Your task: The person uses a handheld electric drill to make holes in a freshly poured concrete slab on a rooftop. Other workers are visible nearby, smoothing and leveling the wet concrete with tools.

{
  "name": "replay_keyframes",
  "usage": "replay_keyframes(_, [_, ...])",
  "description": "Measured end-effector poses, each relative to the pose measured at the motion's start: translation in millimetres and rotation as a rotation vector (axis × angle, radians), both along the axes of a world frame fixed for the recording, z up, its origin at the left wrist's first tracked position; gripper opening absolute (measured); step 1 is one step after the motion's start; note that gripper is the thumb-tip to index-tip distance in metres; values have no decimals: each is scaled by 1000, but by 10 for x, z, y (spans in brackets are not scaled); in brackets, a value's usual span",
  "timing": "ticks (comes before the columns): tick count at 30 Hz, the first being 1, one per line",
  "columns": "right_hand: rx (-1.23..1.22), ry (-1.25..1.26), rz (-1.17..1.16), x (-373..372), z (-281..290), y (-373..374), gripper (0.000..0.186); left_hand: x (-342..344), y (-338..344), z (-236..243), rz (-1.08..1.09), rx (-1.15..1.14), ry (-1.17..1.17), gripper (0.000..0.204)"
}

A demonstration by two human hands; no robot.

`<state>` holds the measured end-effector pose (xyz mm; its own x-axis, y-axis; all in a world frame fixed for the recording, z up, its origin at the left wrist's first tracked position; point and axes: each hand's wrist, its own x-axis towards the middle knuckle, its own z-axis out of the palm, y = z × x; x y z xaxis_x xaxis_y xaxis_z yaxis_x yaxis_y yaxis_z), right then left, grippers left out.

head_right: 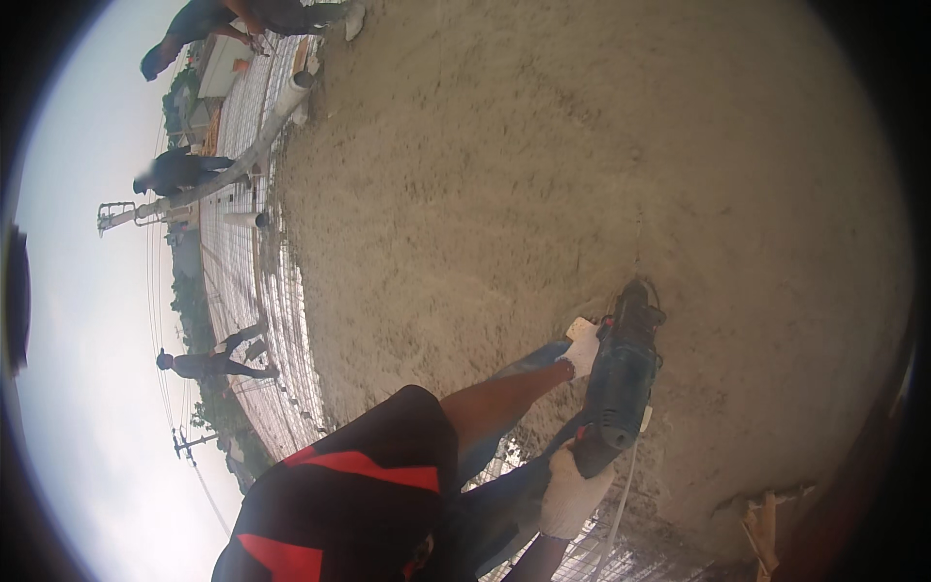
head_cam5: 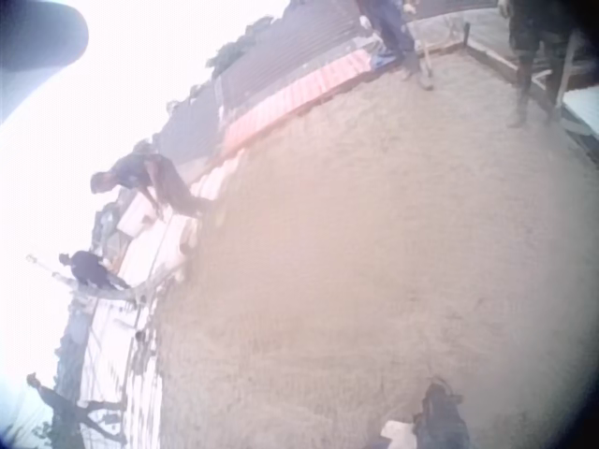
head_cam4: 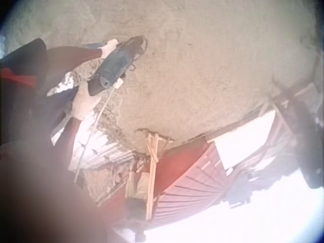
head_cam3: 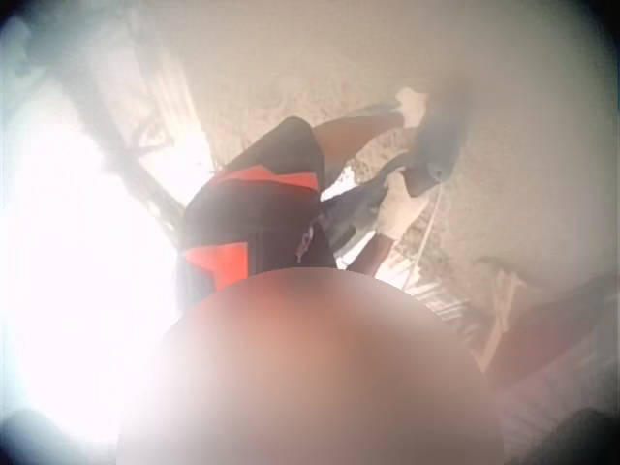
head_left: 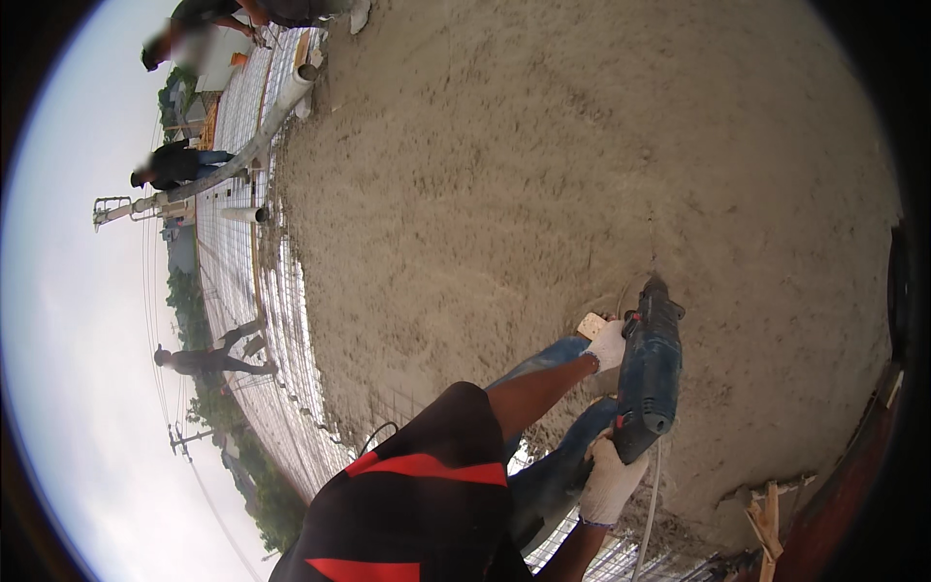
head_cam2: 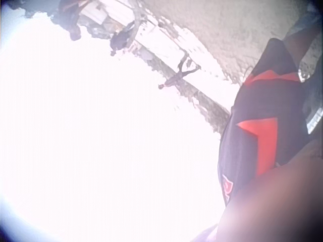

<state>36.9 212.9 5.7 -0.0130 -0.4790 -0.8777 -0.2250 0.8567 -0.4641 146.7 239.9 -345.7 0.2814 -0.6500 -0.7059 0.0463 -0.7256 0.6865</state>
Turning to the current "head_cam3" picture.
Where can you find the person's legs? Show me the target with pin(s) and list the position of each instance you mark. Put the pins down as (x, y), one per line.
(356, 201)

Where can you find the heap of wooden scraps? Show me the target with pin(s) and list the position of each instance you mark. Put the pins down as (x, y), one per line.
(506, 310)

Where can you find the person's right hand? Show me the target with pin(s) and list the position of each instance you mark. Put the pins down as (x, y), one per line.
(401, 210)

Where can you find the grey power tool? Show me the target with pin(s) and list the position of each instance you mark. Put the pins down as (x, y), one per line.
(438, 140)

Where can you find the person's left hand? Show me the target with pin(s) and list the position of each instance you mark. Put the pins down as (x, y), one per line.
(412, 105)

